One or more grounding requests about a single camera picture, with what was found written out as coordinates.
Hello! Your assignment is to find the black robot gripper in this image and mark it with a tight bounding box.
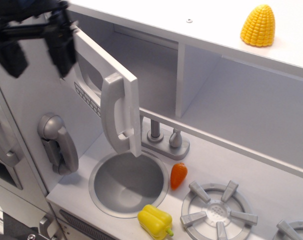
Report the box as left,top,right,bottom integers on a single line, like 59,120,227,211
0,0,77,78

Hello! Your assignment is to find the white microwave door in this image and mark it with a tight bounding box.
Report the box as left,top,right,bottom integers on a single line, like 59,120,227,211
61,28,142,157

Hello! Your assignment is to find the grey toy telephone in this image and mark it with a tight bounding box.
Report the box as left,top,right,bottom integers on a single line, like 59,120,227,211
37,112,79,176

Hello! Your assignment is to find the silver round sink basin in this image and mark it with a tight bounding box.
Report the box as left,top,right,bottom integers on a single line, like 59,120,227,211
88,151,170,219

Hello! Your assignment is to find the white toy kitchen cabinet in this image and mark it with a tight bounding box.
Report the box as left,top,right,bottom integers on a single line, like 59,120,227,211
0,0,303,240

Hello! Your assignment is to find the grey toy faucet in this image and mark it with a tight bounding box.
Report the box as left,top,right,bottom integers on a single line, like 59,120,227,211
141,119,190,161

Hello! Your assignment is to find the orange toy carrot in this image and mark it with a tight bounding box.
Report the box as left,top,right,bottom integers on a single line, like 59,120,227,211
170,162,188,190

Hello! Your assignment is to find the yellow toy bell pepper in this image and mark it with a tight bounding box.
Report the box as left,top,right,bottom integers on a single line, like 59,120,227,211
137,204,174,240

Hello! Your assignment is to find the yellow toy corn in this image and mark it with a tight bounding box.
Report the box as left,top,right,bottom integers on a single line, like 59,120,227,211
240,4,276,48

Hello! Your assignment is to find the grey stove burner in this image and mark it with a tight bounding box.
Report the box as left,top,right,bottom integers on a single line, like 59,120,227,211
180,180,258,240
272,220,303,240

